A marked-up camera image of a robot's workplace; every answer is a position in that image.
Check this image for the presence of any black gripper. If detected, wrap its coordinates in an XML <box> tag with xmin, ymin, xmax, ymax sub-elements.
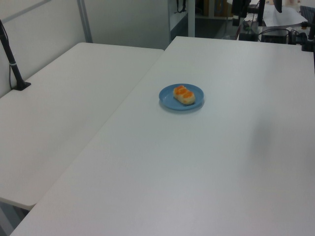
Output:
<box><xmin>230</xmin><ymin>0</ymin><xmax>251</xmax><ymax>27</ymax></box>

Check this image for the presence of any orange glazed bread roll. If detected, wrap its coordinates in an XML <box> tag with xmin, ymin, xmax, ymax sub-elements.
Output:
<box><xmin>173</xmin><ymin>85</ymin><xmax>197</xmax><ymax>105</ymax></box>

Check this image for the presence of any blue round plate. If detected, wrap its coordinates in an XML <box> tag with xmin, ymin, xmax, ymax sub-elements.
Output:
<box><xmin>158</xmin><ymin>83</ymin><xmax>205</xmax><ymax>111</ymax></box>

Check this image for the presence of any small black electronics box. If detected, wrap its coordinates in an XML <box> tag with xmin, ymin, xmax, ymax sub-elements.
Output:
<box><xmin>239</xmin><ymin>31</ymin><xmax>258</xmax><ymax>42</ymax></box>

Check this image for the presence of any brown cardboard box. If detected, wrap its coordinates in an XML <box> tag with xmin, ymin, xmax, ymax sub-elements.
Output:
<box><xmin>203</xmin><ymin>0</ymin><xmax>232</xmax><ymax>18</ymax></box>

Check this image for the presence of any black vertical stand pole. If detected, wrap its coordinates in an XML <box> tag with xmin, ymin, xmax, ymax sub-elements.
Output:
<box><xmin>248</xmin><ymin>0</ymin><xmax>266</xmax><ymax>27</ymax></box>

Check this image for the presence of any large black electronics box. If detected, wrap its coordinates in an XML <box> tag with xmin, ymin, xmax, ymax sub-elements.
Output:
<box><xmin>260</xmin><ymin>29</ymin><xmax>289</xmax><ymax>44</ymax></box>

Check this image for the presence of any white paper sheet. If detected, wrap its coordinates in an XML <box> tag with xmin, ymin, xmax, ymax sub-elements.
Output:
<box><xmin>263</xmin><ymin>4</ymin><xmax>309</xmax><ymax>27</ymax></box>

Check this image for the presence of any dark keyboard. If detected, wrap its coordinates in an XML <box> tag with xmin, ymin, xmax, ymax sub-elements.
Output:
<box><xmin>299</xmin><ymin>4</ymin><xmax>315</xmax><ymax>22</ymax></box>

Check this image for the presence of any white metal shelf frame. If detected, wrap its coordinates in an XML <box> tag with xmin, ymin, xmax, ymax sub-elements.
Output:
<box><xmin>168</xmin><ymin>0</ymin><xmax>196</xmax><ymax>42</ymax></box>

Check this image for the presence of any black hanging strap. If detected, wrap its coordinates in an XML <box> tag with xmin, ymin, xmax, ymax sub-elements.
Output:
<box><xmin>174</xmin><ymin>0</ymin><xmax>187</xmax><ymax>14</ymax></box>

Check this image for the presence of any black clamp camera mount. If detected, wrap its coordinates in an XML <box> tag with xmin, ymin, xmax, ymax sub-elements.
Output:
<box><xmin>290</xmin><ymin>21</ymin><xmax>315</xmax><ymax>53</ymax></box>

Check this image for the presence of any grey partition post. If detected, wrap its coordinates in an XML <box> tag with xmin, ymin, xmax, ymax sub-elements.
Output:
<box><xmin>76</xmin><ymin>0</ymin><xmax>94</xmax><ymax>44</ymax></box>

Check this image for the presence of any black camera pole with base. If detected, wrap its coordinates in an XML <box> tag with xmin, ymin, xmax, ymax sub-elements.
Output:
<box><xmin>0</xmin><ymin>19</ymin><xmax>32</xmax><ymax>91</ymax></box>

